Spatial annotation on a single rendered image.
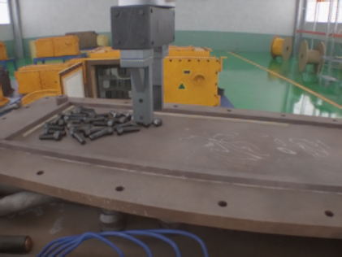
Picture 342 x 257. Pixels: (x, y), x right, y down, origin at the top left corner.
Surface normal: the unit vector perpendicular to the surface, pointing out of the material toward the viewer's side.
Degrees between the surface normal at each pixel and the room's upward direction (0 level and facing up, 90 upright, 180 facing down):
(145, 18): 90
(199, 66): 90
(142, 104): 90
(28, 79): 90
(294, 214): 0
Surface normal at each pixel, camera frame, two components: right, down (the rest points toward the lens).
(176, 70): 0.04, 0.40
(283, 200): 0.00, -0.92
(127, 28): -0.22, 0.39
